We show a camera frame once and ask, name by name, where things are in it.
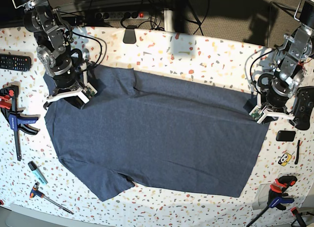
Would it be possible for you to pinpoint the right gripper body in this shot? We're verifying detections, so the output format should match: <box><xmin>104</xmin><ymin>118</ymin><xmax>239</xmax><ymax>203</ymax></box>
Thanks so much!
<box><xmin>44</xmin><ymin>63</ymin><xmax>98</xmax><ymax>109</ymax></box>

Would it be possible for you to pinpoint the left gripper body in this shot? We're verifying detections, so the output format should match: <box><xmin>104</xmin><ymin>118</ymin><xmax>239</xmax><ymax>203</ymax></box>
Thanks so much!
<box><xmin>249</xmin><ymin>83</ymin><xmax>294</xmax><ymax>124</ymax></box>

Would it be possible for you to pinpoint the blue T-shirt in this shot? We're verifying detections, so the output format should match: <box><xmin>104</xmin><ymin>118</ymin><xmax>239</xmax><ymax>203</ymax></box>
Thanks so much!
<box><xmin>45</xmin><ymin>67</ymin><xmax>268</xmax><ymax>201</ymax></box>

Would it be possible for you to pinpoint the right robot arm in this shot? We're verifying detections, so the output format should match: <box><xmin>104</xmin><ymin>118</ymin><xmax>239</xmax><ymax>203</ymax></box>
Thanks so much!
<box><xmin>12</xmin><ymin>0</ymin><xmax>97</xmax><ymax>109</ymax></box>

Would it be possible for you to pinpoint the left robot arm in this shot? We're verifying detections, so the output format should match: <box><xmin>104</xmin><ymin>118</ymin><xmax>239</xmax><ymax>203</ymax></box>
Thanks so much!
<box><xmin>249</xmin><ymin>0</ymin><xmax>314</xmax><ymax>130</ymax></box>

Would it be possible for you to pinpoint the black game controller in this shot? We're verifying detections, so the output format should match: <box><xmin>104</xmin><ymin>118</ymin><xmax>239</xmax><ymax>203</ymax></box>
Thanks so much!
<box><xmin>292</xmin><ymin>86</ymin><xmax>314</xmax><ymax>130</ymax></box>

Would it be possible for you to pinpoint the small black case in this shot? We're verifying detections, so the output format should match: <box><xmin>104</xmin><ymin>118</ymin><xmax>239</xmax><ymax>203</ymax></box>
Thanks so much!
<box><xmin>276</xmin><ymin>130</ymin><xmax>296</xmax><ymax>142</ymax></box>

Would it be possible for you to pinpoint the black TV remote control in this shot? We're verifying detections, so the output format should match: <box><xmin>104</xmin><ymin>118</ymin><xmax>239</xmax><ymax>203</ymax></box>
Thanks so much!
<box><xmin>0</xmin><ymin>54</ymin><xmax>31</xmax><ymax>72</ymax></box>

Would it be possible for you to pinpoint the yellow cartoon sticker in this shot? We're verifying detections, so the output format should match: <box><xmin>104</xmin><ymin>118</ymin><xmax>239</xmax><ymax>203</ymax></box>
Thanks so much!
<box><xmin>278</xmin><ymin>152</ymin><xmax>292</xmax><ymax>166</ymax></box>

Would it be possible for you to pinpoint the blue black bar clamp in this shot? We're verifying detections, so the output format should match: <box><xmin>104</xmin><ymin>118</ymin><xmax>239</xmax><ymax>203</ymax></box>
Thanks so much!
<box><xmin>0</xmin><ymin>85</ymin><xmax>39</xmax><ymax>161</ymax></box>

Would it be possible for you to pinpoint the black pen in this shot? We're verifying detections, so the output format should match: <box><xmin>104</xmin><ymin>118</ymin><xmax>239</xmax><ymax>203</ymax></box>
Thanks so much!
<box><xmin>294</xmin><ymin>140</ymin><xmax>301</xmax><ymax>165</ymax></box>

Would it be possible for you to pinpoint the teal highlighter marker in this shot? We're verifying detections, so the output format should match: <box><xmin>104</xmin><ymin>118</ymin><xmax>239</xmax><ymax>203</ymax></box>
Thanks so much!
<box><xmin>28</xmin><ymin>161</ymin><xmax>48</xmax><ymax>185</ymax></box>

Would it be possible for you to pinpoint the white power strip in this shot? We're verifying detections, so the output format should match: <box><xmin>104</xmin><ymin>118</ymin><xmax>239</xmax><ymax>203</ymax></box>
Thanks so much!
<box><xmin>94</xmin><ymin>11</ymin><xmax>150</xmax><ymax>21</ymax></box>

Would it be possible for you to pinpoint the clear plastic piece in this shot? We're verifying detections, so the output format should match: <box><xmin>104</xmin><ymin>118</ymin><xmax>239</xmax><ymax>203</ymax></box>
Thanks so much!
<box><xmin>252</xmin><ymin>184</ymin><xmax>270</xmax><ymax>210</ymax></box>

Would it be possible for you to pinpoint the blue bar clamp right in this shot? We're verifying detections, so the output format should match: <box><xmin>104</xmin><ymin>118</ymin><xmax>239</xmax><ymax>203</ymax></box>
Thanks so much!
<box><xmin>246</xmin><ymin>176</ymin><xmax>297</xmax><ymax>227</ymax></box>

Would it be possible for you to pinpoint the red black clamp corner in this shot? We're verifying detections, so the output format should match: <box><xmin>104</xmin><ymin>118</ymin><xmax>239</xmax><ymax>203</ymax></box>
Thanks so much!
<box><xmin>290</xmin><ymin>207</ymin><xmax>307</xmax><ymax>227</ymax></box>

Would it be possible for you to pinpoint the black table bracket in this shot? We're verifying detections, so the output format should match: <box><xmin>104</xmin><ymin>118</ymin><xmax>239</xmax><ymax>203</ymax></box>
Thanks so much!
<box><xmin>123</xmin><ymin>25</ymin><xmax>137</xmax><ymax>44</ymax></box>

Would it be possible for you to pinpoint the orange blue T-handle screwdriver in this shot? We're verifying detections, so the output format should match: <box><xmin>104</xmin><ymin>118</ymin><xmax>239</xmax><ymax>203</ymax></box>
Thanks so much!
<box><xmin>29</xmin><ymin>182</ymin><xmax>74</xmax><ymax>215</ymax></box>

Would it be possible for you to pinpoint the white table leg post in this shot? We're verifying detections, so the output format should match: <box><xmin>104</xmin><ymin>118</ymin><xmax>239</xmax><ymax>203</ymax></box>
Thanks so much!
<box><xmin>163</xmin><ymin>10</ymin><xmax>175</xmax><ymax>32</ymax></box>

